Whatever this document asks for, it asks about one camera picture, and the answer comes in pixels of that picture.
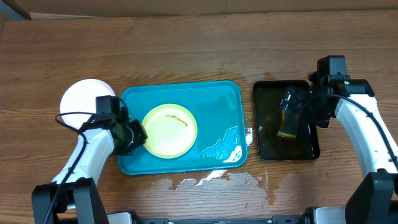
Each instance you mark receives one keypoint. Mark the brown cardboard backdrop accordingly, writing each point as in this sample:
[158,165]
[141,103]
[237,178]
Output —
[120,8]

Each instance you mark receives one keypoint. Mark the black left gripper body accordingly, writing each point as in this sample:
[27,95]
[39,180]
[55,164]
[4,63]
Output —
[134,135]

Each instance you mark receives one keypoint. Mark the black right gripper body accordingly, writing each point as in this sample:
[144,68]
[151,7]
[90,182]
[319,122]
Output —
[316,113]

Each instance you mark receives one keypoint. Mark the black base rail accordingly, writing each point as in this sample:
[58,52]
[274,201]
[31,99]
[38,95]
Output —
[217,221]

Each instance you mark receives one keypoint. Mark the pink-white plate with sauce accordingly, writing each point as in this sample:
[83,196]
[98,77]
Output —
[81,97]

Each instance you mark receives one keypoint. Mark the green yellow sponge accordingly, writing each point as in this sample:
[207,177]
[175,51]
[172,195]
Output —
[288,124]

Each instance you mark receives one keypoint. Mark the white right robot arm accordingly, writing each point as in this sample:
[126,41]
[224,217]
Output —
[353,104]

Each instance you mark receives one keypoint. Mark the teal plastic tray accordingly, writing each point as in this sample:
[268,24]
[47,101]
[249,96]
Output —
[218,110]

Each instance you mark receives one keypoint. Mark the yellow plate with sauce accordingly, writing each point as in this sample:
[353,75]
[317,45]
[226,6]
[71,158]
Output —
[171,131]

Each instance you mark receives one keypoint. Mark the black water tray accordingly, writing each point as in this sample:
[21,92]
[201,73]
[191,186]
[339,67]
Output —
[267,98]

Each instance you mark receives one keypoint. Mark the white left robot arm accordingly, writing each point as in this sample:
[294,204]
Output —
[72,196]

